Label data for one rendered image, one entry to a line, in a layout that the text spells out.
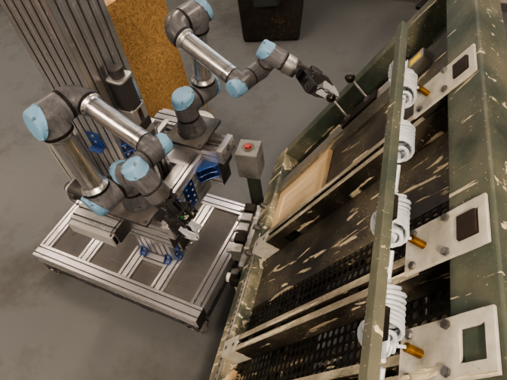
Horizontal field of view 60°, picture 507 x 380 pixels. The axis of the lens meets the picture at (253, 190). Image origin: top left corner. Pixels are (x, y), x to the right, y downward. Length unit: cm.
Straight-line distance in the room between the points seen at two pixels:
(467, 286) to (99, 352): 248
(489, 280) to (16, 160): 404
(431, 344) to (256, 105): 343
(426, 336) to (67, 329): 261
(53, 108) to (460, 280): 135
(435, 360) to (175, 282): 215
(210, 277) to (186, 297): 18
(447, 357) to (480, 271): 14
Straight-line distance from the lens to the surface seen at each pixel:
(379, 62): 187
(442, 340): 78
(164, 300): 272
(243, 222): 222
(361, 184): 143
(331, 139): 183
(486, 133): 96
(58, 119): 167
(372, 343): 65
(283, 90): 416
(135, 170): 135
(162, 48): 358
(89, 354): 302
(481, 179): 90
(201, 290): 270
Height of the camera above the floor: 255
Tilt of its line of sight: 50 degrees down
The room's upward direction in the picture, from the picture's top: 11 degrees counter-clockwise
